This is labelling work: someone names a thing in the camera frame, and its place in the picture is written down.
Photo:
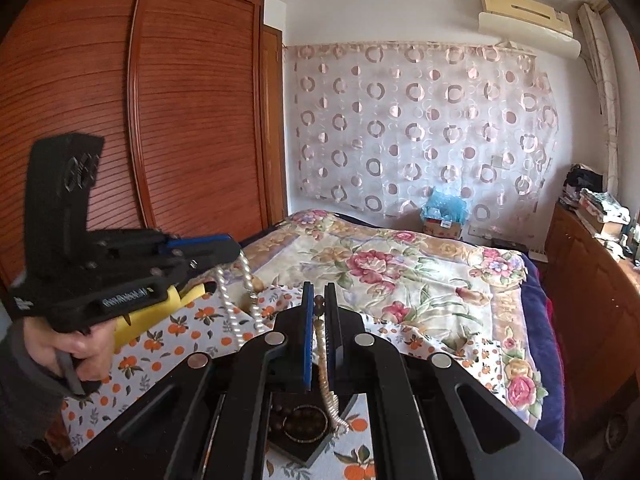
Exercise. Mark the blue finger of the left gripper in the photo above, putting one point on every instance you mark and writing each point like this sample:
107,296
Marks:
202,256
200,240

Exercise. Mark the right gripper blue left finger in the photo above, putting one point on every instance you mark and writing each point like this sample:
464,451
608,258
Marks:
308,333

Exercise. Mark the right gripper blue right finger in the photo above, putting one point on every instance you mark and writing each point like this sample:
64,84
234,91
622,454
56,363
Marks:
334,336

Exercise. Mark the black jewelry box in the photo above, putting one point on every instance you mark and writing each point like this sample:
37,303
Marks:
300,427

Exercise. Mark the person's left hand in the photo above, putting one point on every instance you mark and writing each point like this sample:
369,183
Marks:
95,350

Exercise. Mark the yellow Pikachu plush toy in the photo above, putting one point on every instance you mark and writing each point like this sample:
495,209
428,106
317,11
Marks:
136,329

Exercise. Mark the orange print white cloth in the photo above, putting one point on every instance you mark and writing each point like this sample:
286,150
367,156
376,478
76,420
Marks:
208,418

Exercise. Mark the floral quilt bedspread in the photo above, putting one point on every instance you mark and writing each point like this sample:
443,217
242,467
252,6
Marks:
422,293

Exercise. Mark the blue bag on box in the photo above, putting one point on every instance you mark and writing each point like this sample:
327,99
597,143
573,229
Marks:
444,215

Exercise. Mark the red wooden wardrobe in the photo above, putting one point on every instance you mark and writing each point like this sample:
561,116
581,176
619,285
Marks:
175,89

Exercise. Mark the sheer circle pattern curtain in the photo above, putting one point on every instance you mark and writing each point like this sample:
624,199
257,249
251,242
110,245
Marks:
379,128

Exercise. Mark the dark blue blanket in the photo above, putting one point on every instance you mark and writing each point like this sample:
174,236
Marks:
545,351

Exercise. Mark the wooden cabinet counter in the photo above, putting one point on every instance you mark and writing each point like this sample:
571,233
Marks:
595,310

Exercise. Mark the side window curtain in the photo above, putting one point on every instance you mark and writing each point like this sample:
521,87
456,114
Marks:
602,63

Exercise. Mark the white wall air conditioner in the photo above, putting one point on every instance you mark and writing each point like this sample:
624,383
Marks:
530,23

